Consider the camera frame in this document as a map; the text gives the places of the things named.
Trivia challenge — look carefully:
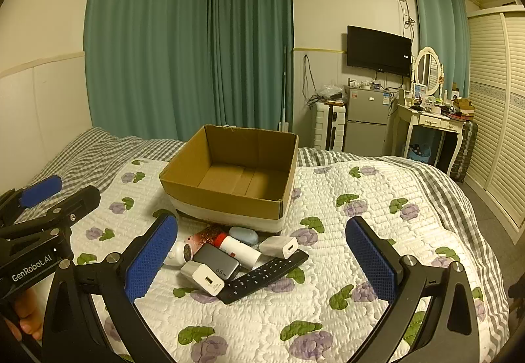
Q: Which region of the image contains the silver small fridge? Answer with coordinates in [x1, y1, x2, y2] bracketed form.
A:
[345, 85, 390, 154]

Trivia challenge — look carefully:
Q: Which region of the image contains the grey power bank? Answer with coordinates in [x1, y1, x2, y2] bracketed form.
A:
[193, 243, 241, 279]

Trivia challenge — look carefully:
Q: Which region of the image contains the blue basket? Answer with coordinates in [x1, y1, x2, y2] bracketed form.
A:
[408, 146, 431, 165]

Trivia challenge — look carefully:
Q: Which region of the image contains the black wall cable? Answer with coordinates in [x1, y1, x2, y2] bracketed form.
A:
[303, 55, 317, 102]

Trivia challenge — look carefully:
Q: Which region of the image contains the red floral patterned tube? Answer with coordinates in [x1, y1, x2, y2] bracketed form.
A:
[186, 226, 224, 249]

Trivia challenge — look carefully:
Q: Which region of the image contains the black wall television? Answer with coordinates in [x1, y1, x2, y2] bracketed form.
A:
[347, 25, 413, 77]

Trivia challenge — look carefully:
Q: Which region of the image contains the light blue earbuds case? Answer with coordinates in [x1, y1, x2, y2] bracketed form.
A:
[229, 226, 259, 245]

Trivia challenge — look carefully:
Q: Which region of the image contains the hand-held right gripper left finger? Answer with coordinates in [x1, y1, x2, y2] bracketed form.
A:
[41, 213, 179, 363]

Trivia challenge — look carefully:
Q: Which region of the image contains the person's left hand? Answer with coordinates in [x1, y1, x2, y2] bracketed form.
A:
[11, 289, 46, 342]

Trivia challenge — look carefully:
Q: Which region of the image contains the white suitcase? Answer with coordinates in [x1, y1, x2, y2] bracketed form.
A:
[314, 102, 347, 151]

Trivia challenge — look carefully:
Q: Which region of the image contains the light teal curtain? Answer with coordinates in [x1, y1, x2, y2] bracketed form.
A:
[411, 0, 471, 99]

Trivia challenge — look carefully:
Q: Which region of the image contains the black remote control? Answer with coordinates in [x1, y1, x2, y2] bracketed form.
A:
[216, 249, 309, 305]

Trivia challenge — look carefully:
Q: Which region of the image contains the white dressing table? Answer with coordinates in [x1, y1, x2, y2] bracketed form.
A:
[396, 101, 466, 173]

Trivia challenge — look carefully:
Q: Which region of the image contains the wide teal curtain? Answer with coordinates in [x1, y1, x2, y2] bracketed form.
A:
[84, 0, 219, 141]

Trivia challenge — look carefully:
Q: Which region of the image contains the white floral quilt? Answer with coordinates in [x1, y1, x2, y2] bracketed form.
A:
[16, 158, 511, 363]

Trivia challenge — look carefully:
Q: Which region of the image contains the white wall charger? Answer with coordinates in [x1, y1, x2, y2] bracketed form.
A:
[259, 236, 299, 259]

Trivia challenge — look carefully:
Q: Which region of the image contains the white pole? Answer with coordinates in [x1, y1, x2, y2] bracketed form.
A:
[279, 45, 288, 132]

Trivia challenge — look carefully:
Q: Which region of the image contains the grey checkered bed sheet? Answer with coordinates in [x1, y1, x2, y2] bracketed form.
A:
[0, 126, 513, 363]

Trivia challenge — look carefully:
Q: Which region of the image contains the white oval vanity mirror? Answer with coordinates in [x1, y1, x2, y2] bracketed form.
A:
[413, 46, 444, 95]

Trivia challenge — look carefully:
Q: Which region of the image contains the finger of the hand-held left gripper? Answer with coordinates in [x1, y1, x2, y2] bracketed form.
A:
[25, 185, 102, 233]
[0, 175, 63, 224]

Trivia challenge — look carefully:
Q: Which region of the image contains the white charger with grey side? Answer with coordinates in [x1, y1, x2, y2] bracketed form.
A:
[180, 262, 226, 297]

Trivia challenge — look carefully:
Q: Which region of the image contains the clear plastic bag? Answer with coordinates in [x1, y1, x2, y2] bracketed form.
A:
[318, 83, 345, 101]

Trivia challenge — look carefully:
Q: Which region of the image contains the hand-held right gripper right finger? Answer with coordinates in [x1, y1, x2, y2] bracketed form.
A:
[345, 216, 493, 363]

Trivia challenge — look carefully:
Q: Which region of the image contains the white louvred wardrobe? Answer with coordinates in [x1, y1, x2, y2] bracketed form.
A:
[468, 2, 525, 243]

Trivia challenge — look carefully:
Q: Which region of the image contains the silver suitcase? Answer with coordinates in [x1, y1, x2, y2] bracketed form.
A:
[449, 120, 479, 182]

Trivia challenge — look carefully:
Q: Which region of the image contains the white bottle with dark cap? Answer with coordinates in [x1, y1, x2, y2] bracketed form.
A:
[164, 242, 193, 267]

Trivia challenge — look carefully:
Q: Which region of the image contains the white bottle with red cap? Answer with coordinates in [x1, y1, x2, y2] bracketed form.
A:
[214, 234, 262, 266]

